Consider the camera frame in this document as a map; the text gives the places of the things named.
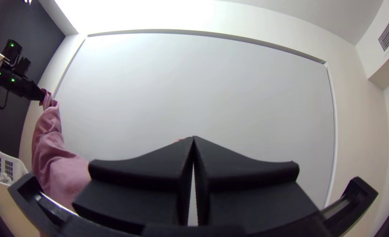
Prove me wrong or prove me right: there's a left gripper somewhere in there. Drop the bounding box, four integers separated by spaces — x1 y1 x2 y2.
14 78 47 102

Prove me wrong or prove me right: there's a pink t-shirt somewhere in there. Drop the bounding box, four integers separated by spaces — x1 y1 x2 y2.
31 88 94 212

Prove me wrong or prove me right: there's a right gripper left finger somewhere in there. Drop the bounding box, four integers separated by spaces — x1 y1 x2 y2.
72 136 195 235

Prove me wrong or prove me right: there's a white wall air vent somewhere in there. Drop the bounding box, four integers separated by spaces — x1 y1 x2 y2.
377 22 389 53

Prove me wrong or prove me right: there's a white laundry basket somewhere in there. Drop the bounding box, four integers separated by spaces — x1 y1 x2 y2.
0 143 29 187

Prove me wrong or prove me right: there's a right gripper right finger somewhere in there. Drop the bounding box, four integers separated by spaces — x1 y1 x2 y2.
193 136 321 235

